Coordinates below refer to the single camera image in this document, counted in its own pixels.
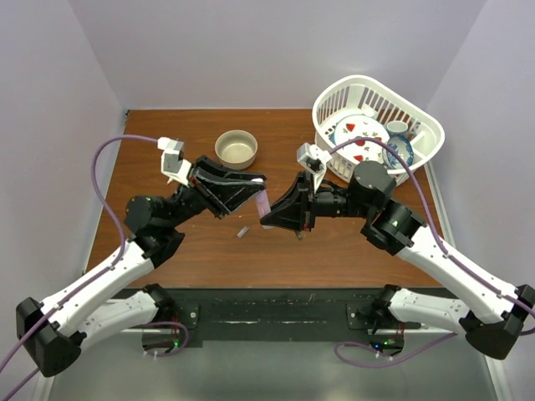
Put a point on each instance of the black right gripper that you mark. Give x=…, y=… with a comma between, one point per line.
x=289, y=210

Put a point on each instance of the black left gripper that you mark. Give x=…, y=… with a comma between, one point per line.
x=231, y=195

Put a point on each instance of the pink highlighter pen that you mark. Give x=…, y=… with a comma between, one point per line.
x=262, y=203

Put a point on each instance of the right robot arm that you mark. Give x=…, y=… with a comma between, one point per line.
x=488, y=312

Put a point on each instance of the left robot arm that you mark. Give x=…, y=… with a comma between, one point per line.
x=56, y=330

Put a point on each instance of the clear pen cap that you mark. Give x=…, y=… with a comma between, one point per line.
x=242, y=232

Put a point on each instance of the beige ceramic bowl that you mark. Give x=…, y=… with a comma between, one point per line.
x=236, y=149

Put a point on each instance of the watermelon pattern plate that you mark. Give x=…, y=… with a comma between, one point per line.
x=360, y=125

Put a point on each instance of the blue floral bowl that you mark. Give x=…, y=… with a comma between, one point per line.
x=402, y=147

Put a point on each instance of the white mug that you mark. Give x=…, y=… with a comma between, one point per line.
x=397, y=127

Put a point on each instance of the white plastic dish rack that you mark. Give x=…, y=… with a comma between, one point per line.
x=358, y=105

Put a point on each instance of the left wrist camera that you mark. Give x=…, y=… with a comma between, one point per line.
x=173, y=165

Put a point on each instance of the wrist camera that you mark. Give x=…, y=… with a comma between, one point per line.
x=173, y=165
x=314, y=160

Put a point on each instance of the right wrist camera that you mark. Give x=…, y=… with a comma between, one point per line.
x=314, y=160

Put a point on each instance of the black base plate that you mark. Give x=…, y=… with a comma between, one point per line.
x=270, y=314

